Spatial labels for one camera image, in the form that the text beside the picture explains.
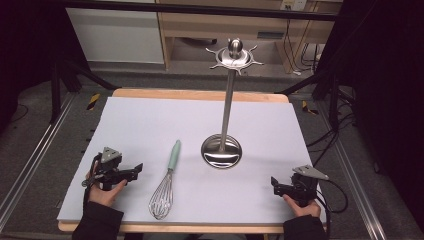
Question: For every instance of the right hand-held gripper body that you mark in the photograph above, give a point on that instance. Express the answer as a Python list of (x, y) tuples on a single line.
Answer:
[(303, 186)]

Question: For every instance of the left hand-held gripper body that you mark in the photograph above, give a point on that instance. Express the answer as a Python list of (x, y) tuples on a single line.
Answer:
[(111, 168)]

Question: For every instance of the steel utensil stand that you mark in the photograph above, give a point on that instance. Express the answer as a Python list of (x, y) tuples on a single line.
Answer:
[(226, 110)]

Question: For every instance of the person's right hand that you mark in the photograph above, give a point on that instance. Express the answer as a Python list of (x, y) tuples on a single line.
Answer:
[(305, 209)]

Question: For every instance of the person's left hand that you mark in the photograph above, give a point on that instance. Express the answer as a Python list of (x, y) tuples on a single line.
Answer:
[(105, 195)]

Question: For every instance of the pale lavender table mat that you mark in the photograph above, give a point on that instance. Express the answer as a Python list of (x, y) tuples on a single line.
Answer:
[(186, 126)]

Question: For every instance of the yellow black striped tape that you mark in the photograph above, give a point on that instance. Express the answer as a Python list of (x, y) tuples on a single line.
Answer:
[(93, 101), (309, 108)]

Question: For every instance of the wooden table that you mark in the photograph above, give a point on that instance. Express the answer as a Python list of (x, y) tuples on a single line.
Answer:
[(200, 95)]

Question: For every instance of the dark curtain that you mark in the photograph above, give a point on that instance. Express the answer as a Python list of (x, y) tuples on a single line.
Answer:
[(390, 83), (30, 43)]

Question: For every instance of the white cabinet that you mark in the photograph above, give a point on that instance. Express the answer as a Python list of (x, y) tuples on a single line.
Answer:
[(116, 33)]

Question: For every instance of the wooden desk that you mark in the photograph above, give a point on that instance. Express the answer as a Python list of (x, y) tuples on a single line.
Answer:
[(216, 23)]

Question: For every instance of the metal floor rail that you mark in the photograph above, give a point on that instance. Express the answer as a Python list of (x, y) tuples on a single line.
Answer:
[(356, 186), (36, 160)]

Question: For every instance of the black metal frame stand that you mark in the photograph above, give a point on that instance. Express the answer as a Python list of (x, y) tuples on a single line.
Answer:
[(333, 96), (56, 90)]

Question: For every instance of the black horizontal frame bar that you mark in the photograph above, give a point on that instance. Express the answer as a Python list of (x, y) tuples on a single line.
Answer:
[(200, 9)]

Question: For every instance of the wall power socket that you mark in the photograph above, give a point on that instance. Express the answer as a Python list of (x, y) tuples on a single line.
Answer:
[(292, 4)]

